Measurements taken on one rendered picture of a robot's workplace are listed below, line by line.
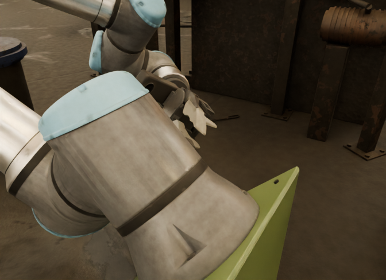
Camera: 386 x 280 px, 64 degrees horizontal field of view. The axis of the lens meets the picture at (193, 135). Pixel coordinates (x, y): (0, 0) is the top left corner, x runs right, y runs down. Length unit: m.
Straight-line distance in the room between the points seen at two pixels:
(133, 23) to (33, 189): 0.35
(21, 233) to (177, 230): 0.75
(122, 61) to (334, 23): 0.82
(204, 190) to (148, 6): 0.39
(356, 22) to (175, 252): 1.08
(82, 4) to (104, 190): 0.37
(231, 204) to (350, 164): 0.99
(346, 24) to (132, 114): 1.02
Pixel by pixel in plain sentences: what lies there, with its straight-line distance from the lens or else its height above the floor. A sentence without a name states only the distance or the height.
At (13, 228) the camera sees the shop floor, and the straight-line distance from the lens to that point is 1.10.
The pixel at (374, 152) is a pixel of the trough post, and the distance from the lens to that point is 1.45.
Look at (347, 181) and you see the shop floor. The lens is 1.25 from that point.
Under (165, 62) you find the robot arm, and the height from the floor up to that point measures 0.48.
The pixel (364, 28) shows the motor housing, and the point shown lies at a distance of 1.28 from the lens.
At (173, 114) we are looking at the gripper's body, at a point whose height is 0.43.
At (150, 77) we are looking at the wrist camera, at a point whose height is 0.50.
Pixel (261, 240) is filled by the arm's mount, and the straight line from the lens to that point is 0.39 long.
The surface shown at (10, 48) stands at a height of 0.43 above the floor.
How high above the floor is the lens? 0.70
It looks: 30 degrees down
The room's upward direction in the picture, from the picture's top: straight up
